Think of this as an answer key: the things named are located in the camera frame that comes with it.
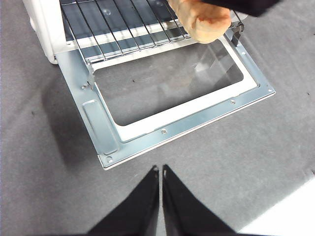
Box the cream Toshiba toaster oven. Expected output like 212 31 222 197
22 0 249 65

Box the glass oven door with handle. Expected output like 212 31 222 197
54 34 276 171

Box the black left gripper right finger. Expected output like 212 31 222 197
161 164 237 236

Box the metal wire oven rack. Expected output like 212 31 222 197
60 0 244 63

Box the golden bread loaf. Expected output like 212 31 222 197
168 0 232 44

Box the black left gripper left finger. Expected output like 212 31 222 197
86 164 160 236

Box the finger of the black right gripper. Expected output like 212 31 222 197
199 0 281 17

